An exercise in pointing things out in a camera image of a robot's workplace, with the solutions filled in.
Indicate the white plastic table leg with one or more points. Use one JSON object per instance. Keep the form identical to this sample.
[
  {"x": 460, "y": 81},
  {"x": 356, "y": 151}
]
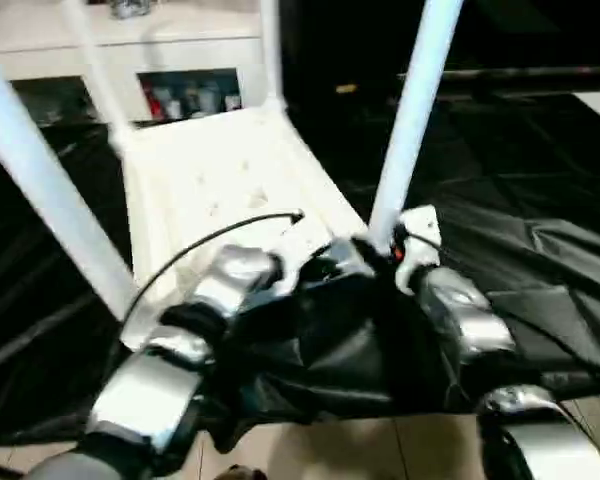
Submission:
[
  {"x": 97, "y": 75},
  {"x": 415, "y": 115},
  {"x": 272, "y": 55},
  {"x": 45, "y": 190}
]

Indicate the white plastic table top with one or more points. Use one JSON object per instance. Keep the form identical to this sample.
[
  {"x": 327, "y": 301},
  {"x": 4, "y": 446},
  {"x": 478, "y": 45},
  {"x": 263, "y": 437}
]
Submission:
[{"x": 220, "y": 165}]

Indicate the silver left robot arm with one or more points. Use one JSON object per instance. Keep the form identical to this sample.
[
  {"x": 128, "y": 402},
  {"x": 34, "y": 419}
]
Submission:
[{"x": 145, "y": 395}]

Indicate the black mat cloth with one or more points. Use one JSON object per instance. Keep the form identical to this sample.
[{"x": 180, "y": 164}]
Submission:
[{"x": 530, "y": 200}]

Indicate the small tan label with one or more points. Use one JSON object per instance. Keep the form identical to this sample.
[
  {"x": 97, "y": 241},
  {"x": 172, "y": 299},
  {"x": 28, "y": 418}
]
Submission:
[{"x": 345, "y": 89}]

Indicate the white ceramic cup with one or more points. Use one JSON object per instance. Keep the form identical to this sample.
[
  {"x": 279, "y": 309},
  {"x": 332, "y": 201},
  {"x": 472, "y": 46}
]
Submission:
[{"x": 232, "y": 102}]

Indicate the blue white printed mug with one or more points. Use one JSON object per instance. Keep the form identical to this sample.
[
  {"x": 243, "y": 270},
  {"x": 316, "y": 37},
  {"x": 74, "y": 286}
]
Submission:
[{"x": 200, "y": 100}]

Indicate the small brown rounded object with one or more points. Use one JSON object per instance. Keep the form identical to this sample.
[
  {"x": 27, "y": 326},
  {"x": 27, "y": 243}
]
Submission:
[{"x": 245, "y": 472}]

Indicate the white can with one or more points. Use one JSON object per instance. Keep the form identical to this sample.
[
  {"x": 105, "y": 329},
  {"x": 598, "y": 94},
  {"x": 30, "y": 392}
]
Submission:
[{"x": 172, "y": 107}]

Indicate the red bottle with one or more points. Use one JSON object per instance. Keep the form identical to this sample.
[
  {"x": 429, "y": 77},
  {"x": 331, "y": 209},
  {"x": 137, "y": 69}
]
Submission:
[{"x": 155, "y": 102}]

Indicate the black backdrop cloth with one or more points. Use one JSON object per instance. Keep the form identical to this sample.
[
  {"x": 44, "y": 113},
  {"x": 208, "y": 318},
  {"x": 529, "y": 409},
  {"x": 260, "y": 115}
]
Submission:
[{"x": 530, "y": 30}]

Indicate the white glass-door cabinet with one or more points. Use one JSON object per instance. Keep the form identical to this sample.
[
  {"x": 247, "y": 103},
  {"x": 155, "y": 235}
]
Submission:
[{"x": 180, "y": 55}]

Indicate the silver bowl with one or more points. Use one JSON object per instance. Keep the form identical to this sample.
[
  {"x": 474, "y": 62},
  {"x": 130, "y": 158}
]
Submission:
[{"x": 127, "y": 7}]

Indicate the black table stand leg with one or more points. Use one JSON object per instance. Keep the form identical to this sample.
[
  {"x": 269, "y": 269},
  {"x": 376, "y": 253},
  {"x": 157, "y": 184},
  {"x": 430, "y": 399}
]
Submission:
[{"x": 0, "y": 466}]

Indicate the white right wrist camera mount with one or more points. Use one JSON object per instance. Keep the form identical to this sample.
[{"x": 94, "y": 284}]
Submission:
[{"x": 420, "y": 230}]

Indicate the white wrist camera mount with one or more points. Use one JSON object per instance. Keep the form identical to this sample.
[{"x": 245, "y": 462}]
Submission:
[
  {"x": 300, "y": 240},
  {"x": 420, "y": 230}
]

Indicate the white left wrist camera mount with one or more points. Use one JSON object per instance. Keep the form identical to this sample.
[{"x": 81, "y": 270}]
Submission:
[{"x": 300, "y": 240}]

